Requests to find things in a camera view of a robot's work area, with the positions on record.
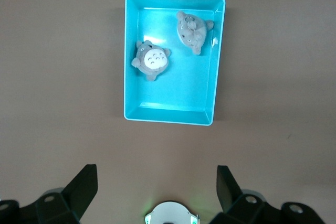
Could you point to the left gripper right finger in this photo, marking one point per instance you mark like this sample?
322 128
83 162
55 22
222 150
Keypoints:
241 208

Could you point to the brown table mat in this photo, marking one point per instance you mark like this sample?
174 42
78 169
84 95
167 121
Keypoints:
52 77

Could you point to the grey Totoro plush toy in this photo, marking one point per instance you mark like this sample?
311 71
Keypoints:
153 60
190 31

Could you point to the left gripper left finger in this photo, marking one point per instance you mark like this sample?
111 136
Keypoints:
65 205

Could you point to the blue plastic box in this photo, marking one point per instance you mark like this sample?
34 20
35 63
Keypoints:
183 90

